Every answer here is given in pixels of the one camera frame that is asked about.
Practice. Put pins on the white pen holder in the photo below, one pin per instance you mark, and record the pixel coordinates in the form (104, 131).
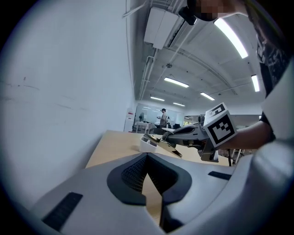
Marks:
(147, 148)

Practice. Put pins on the white ceiling pipes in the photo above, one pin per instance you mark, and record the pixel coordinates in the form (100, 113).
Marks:
(147, 73)

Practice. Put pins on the person's right forearm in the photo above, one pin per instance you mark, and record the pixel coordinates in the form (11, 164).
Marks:
(248, 135)

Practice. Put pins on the ceiling light strip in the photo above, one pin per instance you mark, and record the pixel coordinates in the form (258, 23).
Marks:
(176, 82)
(207, 96)
(230, 37)
(255, 83)
(157, 98)

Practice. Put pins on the white ceiling air conditioner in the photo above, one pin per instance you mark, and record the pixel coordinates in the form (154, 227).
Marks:
(160, 27)

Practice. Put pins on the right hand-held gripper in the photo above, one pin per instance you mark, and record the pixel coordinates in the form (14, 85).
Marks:
(220, 130)

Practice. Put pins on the black standing fan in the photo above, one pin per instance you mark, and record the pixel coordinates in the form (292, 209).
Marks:
(141, 115)

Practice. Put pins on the table with white cloth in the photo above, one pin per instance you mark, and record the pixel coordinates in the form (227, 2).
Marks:
(143, 125)

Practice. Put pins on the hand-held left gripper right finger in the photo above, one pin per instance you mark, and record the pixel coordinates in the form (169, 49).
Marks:
(199, 188)

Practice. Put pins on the person's black printed shirt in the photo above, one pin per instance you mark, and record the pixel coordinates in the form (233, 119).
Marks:
(273, 50)

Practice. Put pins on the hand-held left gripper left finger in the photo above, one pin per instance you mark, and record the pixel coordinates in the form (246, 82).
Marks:
(96, 197)

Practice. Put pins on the black head camera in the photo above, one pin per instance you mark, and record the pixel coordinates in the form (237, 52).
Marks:
(187, 15)

